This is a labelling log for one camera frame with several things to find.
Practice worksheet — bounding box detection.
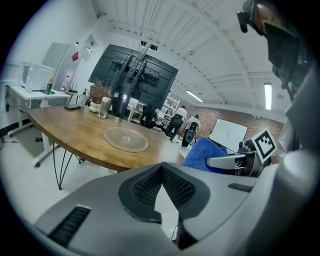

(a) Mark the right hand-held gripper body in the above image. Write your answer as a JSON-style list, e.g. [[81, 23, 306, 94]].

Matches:
[[234, 127, 278, 177]]

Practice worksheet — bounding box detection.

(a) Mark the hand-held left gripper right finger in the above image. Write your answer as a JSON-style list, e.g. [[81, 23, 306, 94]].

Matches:
[[162, 151, 319, 256]]

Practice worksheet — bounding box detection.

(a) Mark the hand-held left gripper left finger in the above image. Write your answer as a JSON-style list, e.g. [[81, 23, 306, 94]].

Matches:
[[34, 162, 180, 256]]

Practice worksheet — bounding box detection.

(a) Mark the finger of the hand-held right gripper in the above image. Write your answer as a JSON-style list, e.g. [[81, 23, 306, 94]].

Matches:
[[205, 153, 251, 175]]

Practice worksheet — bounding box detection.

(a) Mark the blue cloth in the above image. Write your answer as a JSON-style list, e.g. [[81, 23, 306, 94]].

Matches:
[[181, 137, 237, 173]]

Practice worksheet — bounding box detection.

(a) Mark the clear glass plate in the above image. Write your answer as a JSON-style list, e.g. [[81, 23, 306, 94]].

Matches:
[[103, 126, 150, 153]]

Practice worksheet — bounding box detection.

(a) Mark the whiteboard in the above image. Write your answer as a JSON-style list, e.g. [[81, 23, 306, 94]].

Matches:
[[208, 118, 249, 153]]

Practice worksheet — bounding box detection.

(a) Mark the ceiling tube light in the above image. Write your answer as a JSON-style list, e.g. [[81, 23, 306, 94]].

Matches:
[[186, 90, 204, 103], [264, 83, 273, 111]]

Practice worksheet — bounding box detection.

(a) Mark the black hairpin table leg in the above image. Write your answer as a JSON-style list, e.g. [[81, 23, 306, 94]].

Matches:
[[52, 141, 75, 191]]

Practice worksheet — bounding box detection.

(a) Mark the black office chair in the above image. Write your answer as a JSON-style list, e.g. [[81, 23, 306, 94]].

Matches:
[[139, 105, 160, 129], [164, 114, 185, 142]]

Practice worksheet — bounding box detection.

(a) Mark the person's grey shirt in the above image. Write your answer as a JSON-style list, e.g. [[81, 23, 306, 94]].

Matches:
[[278, 64, 320, 161]]

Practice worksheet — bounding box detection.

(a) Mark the white shelving rack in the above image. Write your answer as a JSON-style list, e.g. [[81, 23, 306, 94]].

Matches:
[[162, 92, 181, 118]]

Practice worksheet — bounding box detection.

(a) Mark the black monitor on stand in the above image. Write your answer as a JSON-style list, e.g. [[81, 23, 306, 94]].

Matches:
[[128, 52, 179, 118], [88, 44, 135, 118]]

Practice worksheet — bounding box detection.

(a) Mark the glass jar with pale lid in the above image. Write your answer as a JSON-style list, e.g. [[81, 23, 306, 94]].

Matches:
[[98, 96, 112, 119]]

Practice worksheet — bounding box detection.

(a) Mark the white bumpy vase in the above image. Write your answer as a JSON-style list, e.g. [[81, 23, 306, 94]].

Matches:
[[89, 100, 102, 114]]

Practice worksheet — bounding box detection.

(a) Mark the dried brown plant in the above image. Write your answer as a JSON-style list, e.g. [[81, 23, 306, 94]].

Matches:
[[88, 79, 113, 105]]

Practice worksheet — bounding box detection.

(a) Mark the black router with antennas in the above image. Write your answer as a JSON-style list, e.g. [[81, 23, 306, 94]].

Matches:
[[67, 81, 79, 95]]

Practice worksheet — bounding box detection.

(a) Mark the person's head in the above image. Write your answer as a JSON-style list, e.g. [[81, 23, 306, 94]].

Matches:
[[253, 2, 281, 37]]

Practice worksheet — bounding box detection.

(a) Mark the green bottle with orange cap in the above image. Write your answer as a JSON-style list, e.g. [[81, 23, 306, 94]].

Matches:
[[45, 76, 54, 95]]

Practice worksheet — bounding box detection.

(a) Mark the white desk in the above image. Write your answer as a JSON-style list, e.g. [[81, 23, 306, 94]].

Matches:
[[6, 85, 72, 168]]

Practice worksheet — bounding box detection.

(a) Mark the white refrigerator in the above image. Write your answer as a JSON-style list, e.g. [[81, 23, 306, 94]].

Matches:
[[41, 42, 81, 92]]

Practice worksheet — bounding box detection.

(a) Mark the black head-worn camera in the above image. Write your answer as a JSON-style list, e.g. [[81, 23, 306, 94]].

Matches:
[[236, 0, 257, 33]]

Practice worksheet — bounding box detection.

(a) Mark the black ceiling mount plate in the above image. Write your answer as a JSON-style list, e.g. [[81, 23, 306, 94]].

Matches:
[[140, 40, 159, 52]]

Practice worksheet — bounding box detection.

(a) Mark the white wall panel box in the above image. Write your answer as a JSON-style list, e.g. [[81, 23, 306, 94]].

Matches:
[[81, 34, 98, 62]]

